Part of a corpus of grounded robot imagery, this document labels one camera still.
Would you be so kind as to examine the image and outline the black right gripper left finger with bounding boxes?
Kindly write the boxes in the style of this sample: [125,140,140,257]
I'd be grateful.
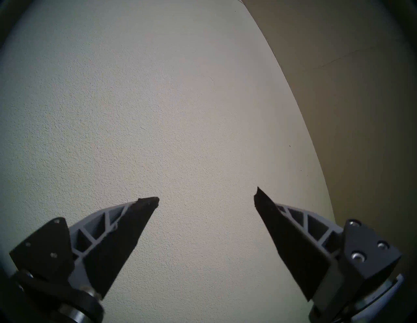
[9,197,159,298]

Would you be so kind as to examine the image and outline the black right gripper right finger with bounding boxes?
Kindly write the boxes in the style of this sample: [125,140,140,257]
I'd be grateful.
[255,187,402,302]

